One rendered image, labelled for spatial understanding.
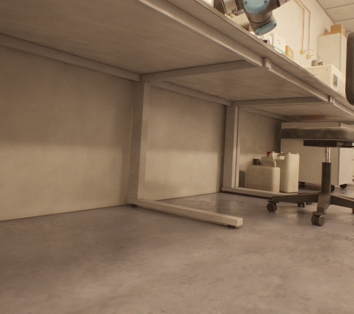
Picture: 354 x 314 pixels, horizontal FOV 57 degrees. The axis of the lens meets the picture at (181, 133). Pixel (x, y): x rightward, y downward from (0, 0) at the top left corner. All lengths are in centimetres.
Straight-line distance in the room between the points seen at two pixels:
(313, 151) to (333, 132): 167
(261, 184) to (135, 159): 132
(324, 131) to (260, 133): 158
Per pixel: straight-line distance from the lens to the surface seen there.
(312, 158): 343
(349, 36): 184
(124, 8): 104
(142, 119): 181
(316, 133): 181
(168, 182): 217
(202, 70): 159
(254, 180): 284
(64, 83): 165
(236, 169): 269
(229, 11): 138
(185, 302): 80
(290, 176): 298
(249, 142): 310
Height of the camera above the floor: 34
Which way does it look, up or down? 3 degrees up
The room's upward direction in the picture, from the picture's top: 3 degrees clockwise
